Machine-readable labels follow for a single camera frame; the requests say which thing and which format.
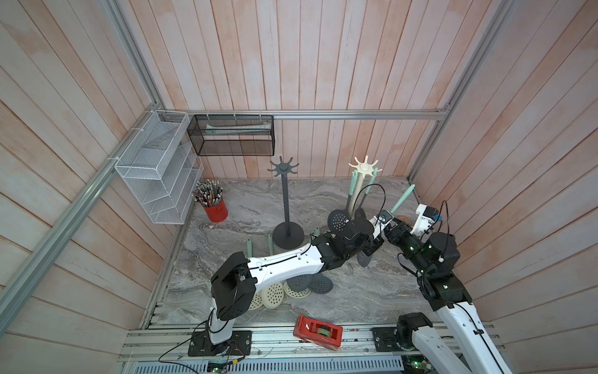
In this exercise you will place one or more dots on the black mesh wall basket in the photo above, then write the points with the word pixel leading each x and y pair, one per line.
pixel 232 135

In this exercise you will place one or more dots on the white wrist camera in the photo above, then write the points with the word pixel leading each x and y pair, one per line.
pixel 380 221
pixel 426 218

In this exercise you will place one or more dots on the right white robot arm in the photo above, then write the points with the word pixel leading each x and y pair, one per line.
pixel 434 261

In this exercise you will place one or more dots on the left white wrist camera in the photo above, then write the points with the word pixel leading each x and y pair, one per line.
pixel 380 221

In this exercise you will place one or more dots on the cream utensil rack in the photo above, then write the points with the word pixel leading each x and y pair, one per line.
pixel 361 170

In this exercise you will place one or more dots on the cream skimmer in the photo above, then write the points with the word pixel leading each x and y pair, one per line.
pixel 257 300
pixel 273 295
pixel 295 294

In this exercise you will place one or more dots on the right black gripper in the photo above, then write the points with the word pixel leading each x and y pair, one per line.
pixel 399 234

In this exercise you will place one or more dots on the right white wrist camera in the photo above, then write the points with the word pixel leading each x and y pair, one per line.
pixel 426 218

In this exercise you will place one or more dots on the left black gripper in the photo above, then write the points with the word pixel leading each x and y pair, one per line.
pixel 374 245

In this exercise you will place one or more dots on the red tape dispenser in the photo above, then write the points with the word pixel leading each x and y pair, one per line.
pixel 318 332

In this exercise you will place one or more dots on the red pencil cup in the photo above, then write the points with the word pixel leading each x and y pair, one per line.
pixel 209 194

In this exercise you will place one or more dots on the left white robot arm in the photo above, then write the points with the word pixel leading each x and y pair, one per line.
pixel 235 283

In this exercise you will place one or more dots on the aluminium frame rail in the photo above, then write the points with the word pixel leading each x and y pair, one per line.
pixel 360 114

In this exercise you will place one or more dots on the grey solid spoon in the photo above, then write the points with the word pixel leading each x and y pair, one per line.
pixel 302 282

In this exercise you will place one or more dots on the dark grey utensil rack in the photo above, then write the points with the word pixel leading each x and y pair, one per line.
pixel 288 234

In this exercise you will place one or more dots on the white wire mesh shelf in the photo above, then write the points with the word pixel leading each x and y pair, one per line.
pixel 161 167

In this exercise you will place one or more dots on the grey skimmer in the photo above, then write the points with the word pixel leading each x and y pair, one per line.
pixel 320 284
pixel 365 193
pixel 338 219
pixel 363 258

